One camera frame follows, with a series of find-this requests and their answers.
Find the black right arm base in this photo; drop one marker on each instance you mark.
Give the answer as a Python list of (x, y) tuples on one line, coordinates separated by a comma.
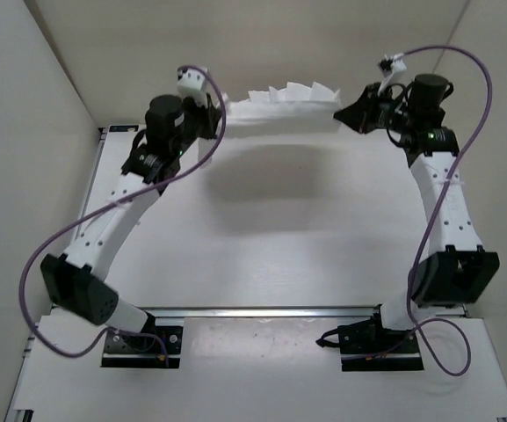
[(367, 346)]

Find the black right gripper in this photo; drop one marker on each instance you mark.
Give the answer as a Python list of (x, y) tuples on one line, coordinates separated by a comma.
[(359, 118)]

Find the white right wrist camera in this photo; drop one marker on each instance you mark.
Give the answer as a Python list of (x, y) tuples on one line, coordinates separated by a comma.
[(392, 68)]

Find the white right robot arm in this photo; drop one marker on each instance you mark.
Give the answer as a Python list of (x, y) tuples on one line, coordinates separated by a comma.
[(453, 267)]

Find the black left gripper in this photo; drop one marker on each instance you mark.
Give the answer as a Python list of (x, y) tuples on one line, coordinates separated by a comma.
[(214, 114)]

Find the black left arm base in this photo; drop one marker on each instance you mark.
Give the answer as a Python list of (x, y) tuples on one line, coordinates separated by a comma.
[(144, 353)]

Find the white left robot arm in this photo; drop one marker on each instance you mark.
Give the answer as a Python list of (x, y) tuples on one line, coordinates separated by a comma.
[(75, 280)]

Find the white pleated skirt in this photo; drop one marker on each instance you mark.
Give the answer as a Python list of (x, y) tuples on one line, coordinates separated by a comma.
[(296, 109)]

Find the left corner label sticker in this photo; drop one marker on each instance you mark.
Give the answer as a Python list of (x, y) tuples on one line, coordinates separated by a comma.
[(123, 128)]

